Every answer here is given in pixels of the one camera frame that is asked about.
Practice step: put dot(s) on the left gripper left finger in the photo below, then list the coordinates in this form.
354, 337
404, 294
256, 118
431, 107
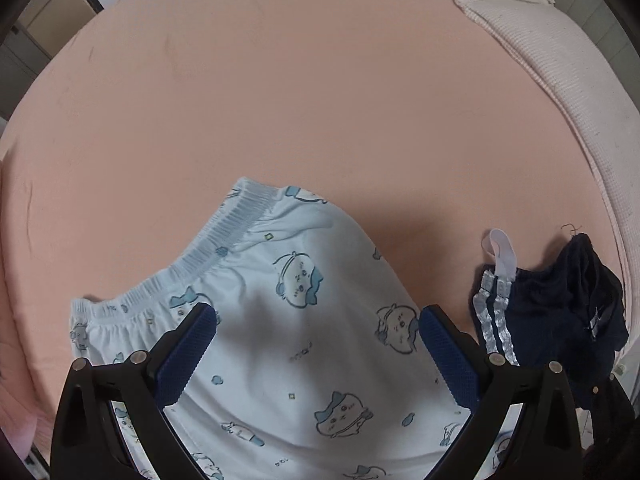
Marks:
87, 443

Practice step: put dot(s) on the rolled pink quilt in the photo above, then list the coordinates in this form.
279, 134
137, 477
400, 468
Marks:
19, 405

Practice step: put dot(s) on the beige cabinet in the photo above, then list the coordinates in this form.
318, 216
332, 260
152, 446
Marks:
53, 23

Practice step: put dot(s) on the near pink-grey pillow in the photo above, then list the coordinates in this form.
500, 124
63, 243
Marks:
576, 76

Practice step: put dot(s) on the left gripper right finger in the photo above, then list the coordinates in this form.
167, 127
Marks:
545, 443

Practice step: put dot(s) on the navy striped shorts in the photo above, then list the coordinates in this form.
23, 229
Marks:
571, 312

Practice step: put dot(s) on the pink bed sheet mattress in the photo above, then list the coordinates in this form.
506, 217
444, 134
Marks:
404, 113

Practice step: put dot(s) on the grey-green padded headboard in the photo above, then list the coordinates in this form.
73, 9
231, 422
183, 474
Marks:
598, 20

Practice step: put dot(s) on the light blue cartoon pajama garment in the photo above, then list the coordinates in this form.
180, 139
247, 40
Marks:
316, 370

